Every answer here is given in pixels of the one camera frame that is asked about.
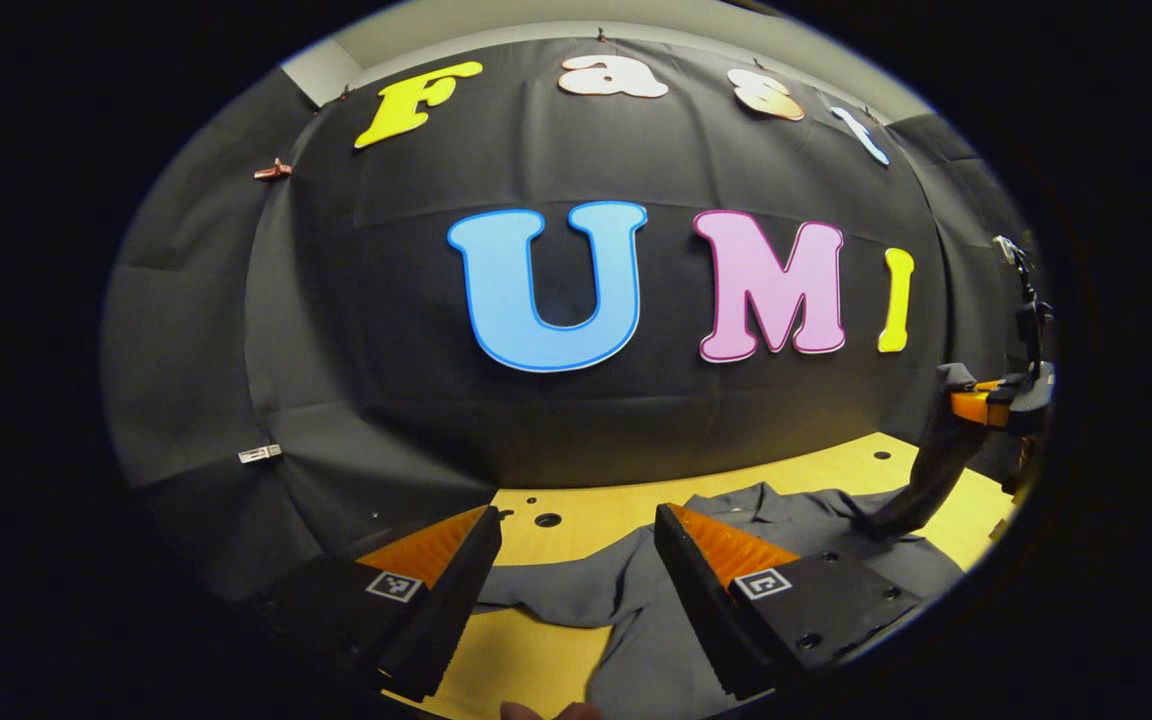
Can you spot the grey polo shirt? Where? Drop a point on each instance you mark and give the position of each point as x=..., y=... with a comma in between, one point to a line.
x=656, y=640

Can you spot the small white clip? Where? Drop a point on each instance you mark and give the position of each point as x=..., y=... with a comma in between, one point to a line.
x=259, y=453

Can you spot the black backdrop cloth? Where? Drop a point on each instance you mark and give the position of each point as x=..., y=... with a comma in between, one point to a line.
x=386, y=300

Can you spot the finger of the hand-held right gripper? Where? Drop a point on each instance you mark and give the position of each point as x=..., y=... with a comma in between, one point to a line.
x=1021, y=385
x=974, y=408

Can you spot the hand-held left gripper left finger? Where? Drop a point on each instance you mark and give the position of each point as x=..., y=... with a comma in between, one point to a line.
x=446, y=600

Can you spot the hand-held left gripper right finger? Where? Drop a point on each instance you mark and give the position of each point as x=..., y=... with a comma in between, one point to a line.
x=696, y=600

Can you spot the copper-coloured clip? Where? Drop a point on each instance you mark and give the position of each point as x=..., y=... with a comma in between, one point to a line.
x=272, y=170

